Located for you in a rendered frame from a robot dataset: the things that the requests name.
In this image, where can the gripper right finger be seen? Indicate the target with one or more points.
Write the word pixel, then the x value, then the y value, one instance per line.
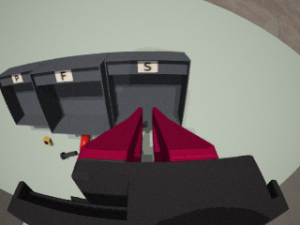
pixel 176 142

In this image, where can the yellow hex nut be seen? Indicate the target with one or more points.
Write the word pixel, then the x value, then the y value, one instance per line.
pixel 47 140

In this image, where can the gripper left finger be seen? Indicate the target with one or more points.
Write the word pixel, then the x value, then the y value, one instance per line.
pixel 120 142

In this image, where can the grey three-compartment bin rack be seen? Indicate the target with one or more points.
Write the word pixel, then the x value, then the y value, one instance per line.
pixel 75 105

